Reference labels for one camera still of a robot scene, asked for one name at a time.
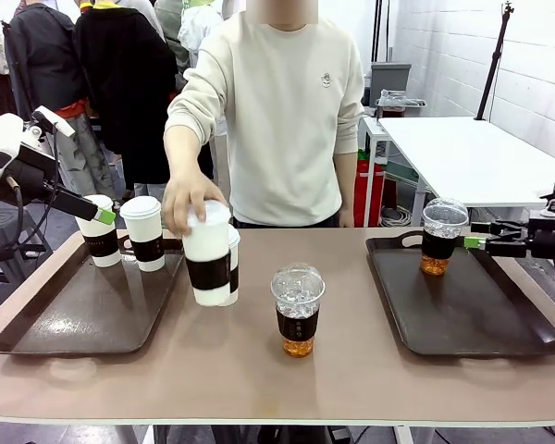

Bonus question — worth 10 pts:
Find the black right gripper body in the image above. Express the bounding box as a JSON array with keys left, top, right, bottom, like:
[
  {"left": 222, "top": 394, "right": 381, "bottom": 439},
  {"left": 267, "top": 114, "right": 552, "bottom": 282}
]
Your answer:
[{"left": 526, "top": 216, "right": 555, "bottom": 260}]

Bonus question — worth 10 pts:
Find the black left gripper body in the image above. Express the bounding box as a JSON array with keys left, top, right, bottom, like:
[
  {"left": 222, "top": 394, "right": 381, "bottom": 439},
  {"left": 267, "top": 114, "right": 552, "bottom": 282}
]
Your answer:
[{"left": 6, "top": 142, "right": 59, "bottom": 203}]

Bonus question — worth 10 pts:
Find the white paper cup black sleeve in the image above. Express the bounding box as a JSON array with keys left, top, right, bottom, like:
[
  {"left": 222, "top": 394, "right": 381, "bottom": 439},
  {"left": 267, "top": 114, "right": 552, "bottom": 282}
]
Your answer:
[
  {"left": 226, "top": 224, "right": 241, "bottom": 304},
  {"left": 119, "top": 195, "right": 167, "bottom": 273},
  {"left": 74, "top": 194, "right": 122, "bottom": 268},
  {"left": 180, "top": 199, "right": 232, "bottom": 307}
]

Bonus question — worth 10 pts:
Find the clear iced tea cup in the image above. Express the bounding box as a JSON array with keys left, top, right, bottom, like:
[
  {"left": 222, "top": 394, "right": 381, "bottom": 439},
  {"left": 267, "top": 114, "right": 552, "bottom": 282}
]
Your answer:
[
  {"left": 419, "top": 197, "right": 470, "bottom": 277},
  {"left": 269, "top": 263, "right": 327, "bottom": 358}
]

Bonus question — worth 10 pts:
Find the person's left forearm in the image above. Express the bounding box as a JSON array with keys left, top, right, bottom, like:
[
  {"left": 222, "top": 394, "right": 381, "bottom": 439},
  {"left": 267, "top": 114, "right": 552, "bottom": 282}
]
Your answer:
[{"left": 333, "top": 152, "right": 358, "bottom": 212}]

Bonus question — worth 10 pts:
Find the person's right forearm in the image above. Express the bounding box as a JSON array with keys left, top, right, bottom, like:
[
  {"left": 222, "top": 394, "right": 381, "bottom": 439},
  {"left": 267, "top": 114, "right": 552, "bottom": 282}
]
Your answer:
[{"left": 164, "top": 124, "right": 209, "bottom": 186}]

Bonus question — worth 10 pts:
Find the brown plastic serving tray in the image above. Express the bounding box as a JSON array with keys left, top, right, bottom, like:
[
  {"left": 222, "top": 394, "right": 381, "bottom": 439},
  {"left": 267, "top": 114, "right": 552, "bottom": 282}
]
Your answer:
[
  {"left": 364, "top": 229, "right": 555, "bottom": 358},
  {"left": 0, "top": 233, "right": 189, "bottom": 356}
]

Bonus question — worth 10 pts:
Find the person's right hand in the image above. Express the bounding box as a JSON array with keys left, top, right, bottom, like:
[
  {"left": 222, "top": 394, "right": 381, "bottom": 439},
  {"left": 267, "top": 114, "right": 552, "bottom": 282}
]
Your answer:
[{"left": 161, "top": 178, "right": 230, "bottom": 237}]

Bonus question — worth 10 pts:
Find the dark grey stool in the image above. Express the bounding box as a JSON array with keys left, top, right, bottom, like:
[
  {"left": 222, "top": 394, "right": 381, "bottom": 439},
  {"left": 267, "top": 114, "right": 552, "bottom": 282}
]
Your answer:
[{"left": 0, "top": 206, "right": 53, "bottom": 295}]

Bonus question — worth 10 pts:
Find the large white table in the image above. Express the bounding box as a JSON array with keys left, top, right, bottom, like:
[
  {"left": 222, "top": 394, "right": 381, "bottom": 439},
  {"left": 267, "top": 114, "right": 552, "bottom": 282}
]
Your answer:
[{"left": 378, "top": 115, "right": 555, "bottom": 209}]

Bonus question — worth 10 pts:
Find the red crate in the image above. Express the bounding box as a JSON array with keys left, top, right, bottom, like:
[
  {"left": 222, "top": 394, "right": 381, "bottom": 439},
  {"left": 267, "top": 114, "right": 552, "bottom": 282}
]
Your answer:
[{"left": 353, "top": 156, "right": 385, "bottom": 228}]

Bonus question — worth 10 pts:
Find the black tripod pole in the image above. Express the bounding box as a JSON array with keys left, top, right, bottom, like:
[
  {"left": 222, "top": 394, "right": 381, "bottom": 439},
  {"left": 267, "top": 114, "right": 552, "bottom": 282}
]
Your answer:
[{"left": 475, "top": 1, "right": 515, "bottom": 122}]

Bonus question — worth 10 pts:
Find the grey plastic box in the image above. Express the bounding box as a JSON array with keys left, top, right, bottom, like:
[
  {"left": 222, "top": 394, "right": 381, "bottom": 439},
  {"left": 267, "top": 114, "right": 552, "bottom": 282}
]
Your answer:
[{"left": 369, "top": 62, "right": 412, "bottom": 93}]

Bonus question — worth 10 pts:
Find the person in cream sweater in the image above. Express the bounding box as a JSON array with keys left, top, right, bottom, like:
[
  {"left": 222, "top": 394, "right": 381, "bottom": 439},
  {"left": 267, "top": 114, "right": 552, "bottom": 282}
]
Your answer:
[{"left": 165, "top": 0, "right": 366, "bottom": 228}]

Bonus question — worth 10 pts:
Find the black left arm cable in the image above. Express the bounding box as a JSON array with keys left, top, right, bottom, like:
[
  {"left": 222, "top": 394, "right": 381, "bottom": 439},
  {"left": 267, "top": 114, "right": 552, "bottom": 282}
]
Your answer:
[{"left": 6, "top": 123, "right": 61, "bottom": 253}]

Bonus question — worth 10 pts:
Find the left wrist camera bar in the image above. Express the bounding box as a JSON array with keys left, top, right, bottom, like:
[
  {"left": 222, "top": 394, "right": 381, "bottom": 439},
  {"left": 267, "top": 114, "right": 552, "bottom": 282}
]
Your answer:
[{"left": 31, "top": 105, "right": 76, "bottom": 138}]

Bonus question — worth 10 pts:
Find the white cable coil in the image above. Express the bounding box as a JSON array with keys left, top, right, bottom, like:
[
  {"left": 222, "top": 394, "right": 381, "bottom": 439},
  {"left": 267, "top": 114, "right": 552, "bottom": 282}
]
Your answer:
[{"left": 381, "top": 205, "right": 420, "bottom": 228}]

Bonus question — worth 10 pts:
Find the wire tray with items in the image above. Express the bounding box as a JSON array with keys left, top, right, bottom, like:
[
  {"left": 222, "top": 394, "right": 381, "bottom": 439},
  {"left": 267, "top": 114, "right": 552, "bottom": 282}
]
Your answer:
[{"left": 376, "top": 90, "right": 427, "bottom": 112}]

